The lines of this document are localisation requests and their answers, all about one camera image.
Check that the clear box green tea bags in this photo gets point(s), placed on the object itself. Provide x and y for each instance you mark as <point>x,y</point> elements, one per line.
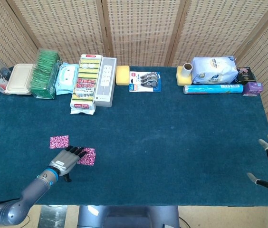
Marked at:
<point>43,76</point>

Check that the small purple box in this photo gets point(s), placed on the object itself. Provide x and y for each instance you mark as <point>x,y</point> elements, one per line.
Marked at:
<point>252,88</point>

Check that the teal carpet table mat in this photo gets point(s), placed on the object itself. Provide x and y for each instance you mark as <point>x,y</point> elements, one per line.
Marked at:
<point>148,130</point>

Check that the yellow scouring sponge multipack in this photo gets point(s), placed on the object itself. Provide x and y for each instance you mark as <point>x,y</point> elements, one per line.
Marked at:
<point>85,88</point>

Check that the grey robot torso base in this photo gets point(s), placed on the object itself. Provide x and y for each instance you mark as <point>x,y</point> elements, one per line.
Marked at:
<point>129,217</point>

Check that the white paper roll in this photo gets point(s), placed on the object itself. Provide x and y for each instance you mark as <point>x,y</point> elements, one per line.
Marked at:
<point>187,70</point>

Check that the yellow sponge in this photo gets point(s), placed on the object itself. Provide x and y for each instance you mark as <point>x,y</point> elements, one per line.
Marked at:
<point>122,76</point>
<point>181,79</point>

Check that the correction tape blister pack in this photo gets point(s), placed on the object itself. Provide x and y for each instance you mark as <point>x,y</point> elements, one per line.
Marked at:
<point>146,82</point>

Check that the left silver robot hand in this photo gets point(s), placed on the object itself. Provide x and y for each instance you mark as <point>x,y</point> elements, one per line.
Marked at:
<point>62,162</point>

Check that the pink patterned card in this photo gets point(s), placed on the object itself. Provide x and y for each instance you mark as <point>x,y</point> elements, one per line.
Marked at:
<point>59,142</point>

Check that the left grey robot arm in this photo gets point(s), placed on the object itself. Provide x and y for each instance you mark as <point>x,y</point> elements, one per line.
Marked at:
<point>36,187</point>

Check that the silver metal table leg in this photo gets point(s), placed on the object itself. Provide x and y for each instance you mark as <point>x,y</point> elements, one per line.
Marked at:
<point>53,217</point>

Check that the beige lidded lunch box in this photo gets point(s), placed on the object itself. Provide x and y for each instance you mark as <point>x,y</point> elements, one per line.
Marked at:
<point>20,79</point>

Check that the black snack packet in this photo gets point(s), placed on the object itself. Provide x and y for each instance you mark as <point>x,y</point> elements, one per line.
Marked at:
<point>244,76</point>

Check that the white power strip box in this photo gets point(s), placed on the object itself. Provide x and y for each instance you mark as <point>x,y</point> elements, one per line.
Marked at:
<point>105,80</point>

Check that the pink patterned cloth square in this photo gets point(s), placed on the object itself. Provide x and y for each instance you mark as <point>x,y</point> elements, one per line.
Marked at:
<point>89,158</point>

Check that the woven wooden folding screen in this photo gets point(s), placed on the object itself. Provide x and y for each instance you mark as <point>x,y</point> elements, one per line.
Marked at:
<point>143,31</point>

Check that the light blue wet wipes pack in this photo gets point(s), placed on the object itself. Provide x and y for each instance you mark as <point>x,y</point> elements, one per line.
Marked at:
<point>65,78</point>

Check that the blue plastic wrap roll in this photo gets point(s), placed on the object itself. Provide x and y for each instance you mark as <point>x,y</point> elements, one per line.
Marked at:
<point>212,89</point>

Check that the white blue tissue bag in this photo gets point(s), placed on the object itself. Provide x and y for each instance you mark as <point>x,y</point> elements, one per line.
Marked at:
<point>214,69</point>

